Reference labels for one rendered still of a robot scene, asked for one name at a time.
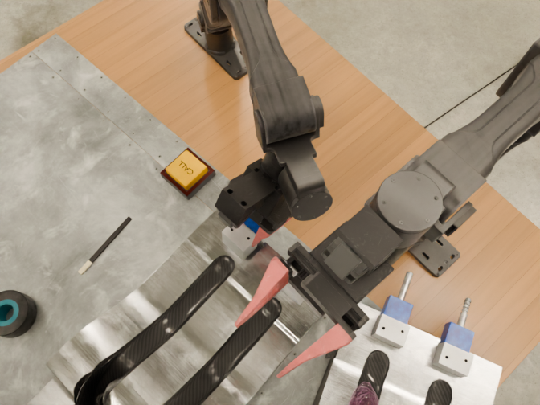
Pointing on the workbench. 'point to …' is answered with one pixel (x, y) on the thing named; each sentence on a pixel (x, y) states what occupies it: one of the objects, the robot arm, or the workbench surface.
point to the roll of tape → (22, 305)
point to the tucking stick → (104, 245)
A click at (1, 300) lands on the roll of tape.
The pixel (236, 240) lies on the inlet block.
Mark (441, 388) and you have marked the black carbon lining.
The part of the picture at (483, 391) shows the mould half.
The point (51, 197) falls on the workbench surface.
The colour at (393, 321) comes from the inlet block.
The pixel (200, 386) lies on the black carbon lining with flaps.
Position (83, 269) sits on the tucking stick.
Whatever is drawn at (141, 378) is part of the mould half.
